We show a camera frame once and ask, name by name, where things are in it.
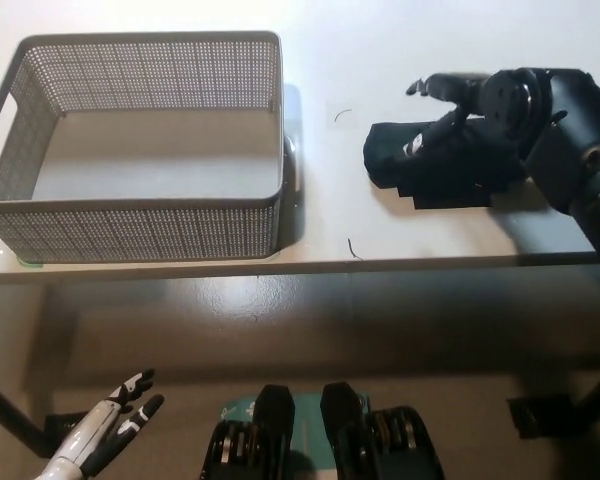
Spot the black fabric pencil case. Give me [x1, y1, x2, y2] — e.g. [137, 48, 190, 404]
[363, 117, 527, 200]

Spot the black tape patch on table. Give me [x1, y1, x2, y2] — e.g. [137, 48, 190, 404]
[397, 185, 495, 212]

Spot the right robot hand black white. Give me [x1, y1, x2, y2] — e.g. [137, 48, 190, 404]
[402, 67, 552, 162]

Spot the grey perforated plastic basket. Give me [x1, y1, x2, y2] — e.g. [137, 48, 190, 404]
[0, 30, 286, 265]

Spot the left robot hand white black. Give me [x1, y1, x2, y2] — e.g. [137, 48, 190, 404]
[47, 368, 165, 477]

